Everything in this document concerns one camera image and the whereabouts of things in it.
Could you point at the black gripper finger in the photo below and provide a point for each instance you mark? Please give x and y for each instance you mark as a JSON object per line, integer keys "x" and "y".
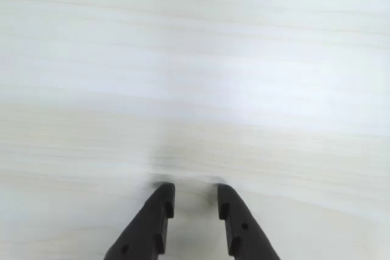
{"x": 243, "y": 226}
{"x": 143, "y": 226}

